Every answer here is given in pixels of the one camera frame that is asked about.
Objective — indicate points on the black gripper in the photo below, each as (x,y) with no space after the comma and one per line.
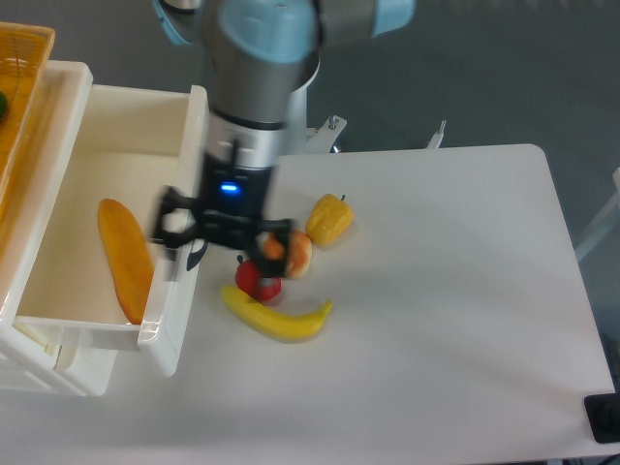
(228,211)

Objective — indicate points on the long orange bread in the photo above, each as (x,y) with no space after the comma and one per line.
(128,258)

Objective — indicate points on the white drawer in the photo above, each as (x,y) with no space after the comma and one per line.
(131,145)

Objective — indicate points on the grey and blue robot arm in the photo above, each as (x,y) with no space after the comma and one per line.
(261,53)

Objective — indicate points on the knotted bread roll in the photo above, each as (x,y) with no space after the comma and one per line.
(299,253)

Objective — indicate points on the white drawer cabinet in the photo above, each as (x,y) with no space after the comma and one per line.
(35,359)

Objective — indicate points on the red bell pepper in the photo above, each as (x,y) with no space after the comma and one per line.
(249,280)

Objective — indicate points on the yellow banana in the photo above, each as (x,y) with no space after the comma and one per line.
(271,323)

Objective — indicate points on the yellow bell pepper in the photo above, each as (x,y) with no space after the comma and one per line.
(330,217)

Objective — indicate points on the green vegetable in basket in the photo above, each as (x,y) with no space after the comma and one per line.
(4,105)

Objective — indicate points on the yellow woven basket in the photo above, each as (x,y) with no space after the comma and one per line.
(25,50)

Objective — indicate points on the black device at table edge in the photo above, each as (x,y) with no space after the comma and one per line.
(603,415)

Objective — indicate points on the black drawer handle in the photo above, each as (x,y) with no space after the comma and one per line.
(196,253)

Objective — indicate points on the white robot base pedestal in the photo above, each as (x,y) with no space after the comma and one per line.
(299,138)

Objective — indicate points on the white frame at right edge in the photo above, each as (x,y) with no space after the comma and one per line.
(601,225)

